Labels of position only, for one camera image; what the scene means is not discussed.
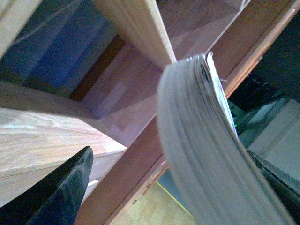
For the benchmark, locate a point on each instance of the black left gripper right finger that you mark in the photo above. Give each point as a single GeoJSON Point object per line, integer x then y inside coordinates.
{"type": "Point", "coordinates": [286, 187]}

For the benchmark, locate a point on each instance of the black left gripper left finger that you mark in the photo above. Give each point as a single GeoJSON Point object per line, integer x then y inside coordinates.
{"type": "Point", "coordinates": [54, 200]}

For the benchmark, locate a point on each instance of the thick paperback book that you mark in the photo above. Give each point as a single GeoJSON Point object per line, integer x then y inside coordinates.
{"type": "Point", "coordinates": [217, 178]}

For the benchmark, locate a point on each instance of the left wooden shelf cabinet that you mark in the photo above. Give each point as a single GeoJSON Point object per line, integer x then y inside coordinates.
{"type": "Point", "coordinates": [117, 114]}

